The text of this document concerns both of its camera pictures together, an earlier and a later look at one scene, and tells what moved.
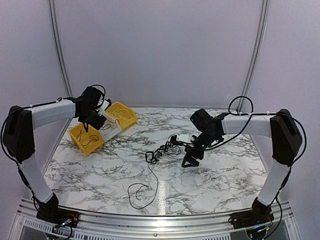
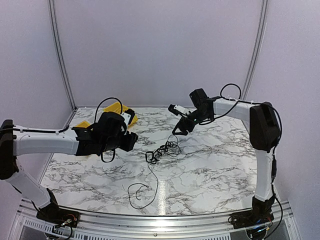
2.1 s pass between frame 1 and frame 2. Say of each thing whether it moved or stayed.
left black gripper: moved
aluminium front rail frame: stayed
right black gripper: moved
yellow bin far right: stayed
